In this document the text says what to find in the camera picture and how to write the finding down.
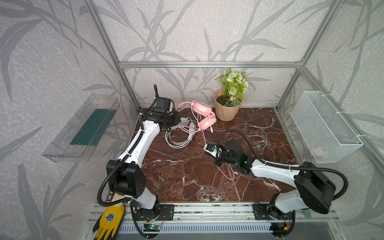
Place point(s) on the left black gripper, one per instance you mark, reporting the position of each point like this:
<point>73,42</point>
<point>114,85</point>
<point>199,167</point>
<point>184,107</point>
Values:
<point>174,120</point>

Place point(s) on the pink headphones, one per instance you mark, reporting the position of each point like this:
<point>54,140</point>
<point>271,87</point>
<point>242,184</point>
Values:
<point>199,110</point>

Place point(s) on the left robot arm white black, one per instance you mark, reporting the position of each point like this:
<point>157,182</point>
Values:
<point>124,175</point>

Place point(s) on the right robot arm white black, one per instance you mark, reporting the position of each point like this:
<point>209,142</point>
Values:
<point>314,188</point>

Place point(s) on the white headphones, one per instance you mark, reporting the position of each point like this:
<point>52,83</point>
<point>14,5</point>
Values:
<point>179,136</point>

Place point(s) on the beige flower pot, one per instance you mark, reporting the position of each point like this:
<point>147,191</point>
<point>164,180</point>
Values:
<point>222,112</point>

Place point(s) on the green artificial plant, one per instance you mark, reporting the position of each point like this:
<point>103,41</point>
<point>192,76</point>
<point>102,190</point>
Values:
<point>235,86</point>

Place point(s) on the pink object in basket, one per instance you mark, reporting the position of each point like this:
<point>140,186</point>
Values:
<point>318,152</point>

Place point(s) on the yellow black work glove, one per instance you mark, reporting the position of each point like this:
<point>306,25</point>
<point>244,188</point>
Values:
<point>109,223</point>

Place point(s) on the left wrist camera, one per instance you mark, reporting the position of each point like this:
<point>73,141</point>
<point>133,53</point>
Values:
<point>163,105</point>

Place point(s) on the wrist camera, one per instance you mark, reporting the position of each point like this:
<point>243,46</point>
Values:
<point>213,150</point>
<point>163,105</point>

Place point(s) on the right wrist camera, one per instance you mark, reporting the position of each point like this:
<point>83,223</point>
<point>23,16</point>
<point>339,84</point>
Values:
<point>213,150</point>

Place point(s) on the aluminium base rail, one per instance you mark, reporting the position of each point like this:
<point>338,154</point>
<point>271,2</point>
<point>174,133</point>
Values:
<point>220,212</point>

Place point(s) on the clear plastic wall tray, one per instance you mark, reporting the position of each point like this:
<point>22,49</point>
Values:
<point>79,138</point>

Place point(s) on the white wire mesh basket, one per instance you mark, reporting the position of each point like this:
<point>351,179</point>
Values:
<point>322,125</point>

